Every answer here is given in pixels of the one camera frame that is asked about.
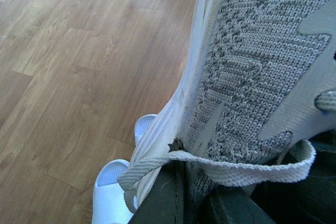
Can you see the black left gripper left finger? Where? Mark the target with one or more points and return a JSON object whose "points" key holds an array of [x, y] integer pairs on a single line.
{"points": [[165, 203]]}

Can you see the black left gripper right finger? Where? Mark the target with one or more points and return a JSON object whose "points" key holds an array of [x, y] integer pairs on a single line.
{"points": [[311, 200]]}

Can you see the grey knit sneaker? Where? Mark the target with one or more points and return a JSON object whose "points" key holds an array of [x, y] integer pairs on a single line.
{"points": [[259, 83]]}

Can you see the white foam slipper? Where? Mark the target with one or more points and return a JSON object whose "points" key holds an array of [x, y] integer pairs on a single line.
{"points": [[141, 126], [108, 204]]}

